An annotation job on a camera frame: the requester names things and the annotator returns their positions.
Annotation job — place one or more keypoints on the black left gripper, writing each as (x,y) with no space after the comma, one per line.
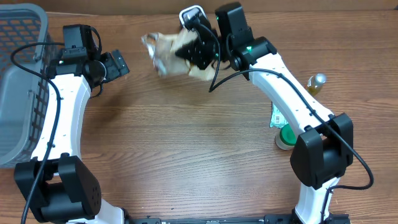
(114,71)

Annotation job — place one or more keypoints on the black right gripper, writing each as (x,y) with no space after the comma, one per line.
(197,49)

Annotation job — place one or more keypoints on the clear plastic snack bag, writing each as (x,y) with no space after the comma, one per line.
(162,49)

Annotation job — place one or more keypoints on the small teal packet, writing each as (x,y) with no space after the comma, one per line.
(277,118)

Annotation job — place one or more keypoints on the yellow dish soap bottle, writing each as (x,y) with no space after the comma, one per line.
(315,83)

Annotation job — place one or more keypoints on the green lid glass jar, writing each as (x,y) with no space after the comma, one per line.
(285,139)

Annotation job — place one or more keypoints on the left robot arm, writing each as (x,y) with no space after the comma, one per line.
(56,185)

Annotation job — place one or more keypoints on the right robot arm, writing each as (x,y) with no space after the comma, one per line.
(321,152)

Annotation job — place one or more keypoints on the white barcode scanner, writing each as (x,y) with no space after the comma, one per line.
(189,13)

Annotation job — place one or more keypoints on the grey plastic mesh basket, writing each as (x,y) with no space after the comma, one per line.
(25,42)

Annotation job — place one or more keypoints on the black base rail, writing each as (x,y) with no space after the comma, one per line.
(211,221)

